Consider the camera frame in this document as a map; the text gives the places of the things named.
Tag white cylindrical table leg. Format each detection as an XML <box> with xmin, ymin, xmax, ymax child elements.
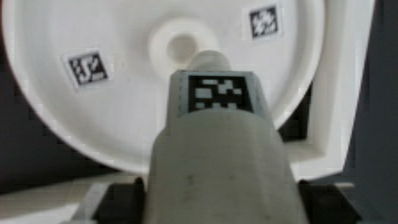
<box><xmin>143</xmin><ymin>50</ymin><xmax>309</xmax><ymax>224</ymax></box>

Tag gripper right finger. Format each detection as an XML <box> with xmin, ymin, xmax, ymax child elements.
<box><xmin>296</xmin><ymin>180</ymin><xmax>362</xmax><ymax>224</ymax></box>

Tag white round table top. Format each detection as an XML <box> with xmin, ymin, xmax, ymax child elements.
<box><xmin>0</xmin><ymin>0</ymin><xmax>325</xmax><ymax>173</ymax></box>

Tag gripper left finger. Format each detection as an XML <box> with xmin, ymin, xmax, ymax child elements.
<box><xmin>69</xmin><ymin>176</ymin><xmax>149</xmax><ymax>224</ymax></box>

